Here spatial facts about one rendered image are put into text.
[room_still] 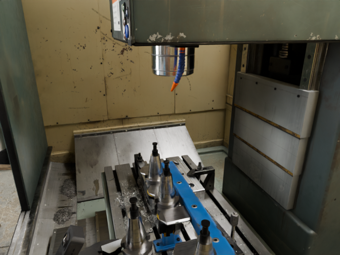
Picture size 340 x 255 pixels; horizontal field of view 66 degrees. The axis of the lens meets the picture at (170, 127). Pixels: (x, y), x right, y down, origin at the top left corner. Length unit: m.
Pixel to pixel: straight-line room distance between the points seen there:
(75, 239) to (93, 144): 1.54
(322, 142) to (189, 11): 0.68
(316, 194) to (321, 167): 0.11
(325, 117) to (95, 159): 1.45
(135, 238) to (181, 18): 0.49
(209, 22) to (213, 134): 1.77
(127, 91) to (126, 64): 0.20
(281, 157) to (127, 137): 1.23
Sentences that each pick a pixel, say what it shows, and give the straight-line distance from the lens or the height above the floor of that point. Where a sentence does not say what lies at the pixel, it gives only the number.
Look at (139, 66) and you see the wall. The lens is 2.01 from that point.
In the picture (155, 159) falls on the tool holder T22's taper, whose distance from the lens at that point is 0.73.
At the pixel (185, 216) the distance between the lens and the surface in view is 0.64.
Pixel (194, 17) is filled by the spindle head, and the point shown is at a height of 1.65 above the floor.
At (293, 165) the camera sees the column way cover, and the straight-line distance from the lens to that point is 1.15.
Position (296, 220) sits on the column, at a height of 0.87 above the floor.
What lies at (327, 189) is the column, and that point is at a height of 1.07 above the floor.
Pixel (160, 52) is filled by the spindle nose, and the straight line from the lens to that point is 0.94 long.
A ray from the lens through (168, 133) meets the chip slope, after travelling 2.13.
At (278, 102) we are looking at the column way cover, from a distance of 1.17.
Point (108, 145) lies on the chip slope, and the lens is 2.02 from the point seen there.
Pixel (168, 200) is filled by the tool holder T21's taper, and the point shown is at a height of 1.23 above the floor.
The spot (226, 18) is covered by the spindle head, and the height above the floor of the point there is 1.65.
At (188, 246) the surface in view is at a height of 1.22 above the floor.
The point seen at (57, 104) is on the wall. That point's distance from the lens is 2.03.
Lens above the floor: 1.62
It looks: 21 degrees down
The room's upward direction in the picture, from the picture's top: straight up
